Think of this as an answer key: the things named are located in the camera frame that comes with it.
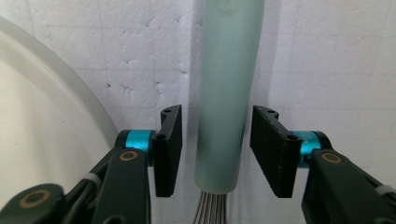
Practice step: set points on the white hook stand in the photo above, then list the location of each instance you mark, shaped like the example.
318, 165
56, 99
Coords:
37, 109

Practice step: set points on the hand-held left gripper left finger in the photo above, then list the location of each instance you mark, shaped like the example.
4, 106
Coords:
166, 155

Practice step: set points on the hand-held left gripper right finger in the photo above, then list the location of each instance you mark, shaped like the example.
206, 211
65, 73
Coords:
274, 155

